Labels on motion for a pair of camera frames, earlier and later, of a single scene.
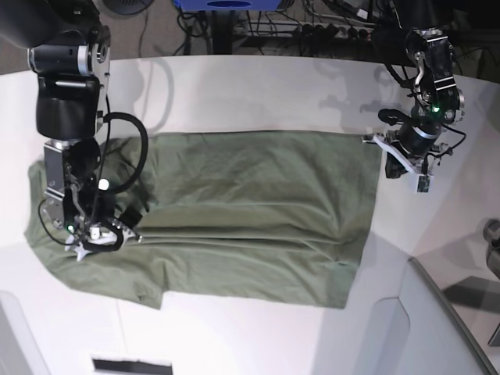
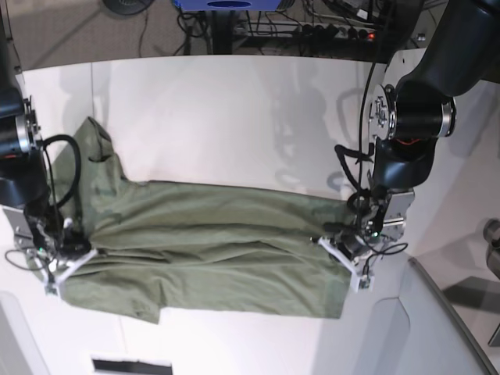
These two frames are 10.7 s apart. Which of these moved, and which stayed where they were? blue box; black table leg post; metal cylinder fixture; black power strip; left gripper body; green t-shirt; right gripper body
Moved: left gripper body; green t-shirt; right gripper body
Stayed: metal cylinder fixture; blue box; black table leg post; black power strip
